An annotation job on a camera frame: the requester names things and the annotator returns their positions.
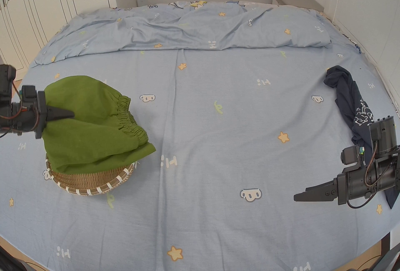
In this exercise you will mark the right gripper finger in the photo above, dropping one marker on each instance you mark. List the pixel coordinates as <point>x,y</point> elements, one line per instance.
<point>318,196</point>
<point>326,185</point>

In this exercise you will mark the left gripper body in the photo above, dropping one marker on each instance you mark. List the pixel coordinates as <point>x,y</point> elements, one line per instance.
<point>31,116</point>

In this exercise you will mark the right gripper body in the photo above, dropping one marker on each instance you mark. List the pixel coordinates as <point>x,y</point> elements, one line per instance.
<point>356,184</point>

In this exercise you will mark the green shorts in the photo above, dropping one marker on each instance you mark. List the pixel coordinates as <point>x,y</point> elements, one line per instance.
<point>87,138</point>

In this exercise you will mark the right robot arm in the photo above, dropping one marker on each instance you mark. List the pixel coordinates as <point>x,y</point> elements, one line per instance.
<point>387,169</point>

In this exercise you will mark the dark blue garment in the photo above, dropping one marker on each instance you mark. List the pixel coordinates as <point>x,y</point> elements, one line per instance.
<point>347,98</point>

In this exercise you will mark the round woven basket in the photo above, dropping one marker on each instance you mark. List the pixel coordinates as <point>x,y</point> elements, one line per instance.
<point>93,184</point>

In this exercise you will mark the pale blue quilt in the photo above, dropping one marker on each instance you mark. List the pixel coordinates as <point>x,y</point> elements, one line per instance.
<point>193,29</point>

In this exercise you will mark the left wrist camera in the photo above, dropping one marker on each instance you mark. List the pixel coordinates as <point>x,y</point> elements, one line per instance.
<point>28,93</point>

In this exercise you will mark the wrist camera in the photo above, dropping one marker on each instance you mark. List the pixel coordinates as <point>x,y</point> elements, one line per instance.
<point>351,155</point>
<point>28,93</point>

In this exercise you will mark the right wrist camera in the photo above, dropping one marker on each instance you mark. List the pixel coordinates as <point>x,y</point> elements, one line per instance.
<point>351,155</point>

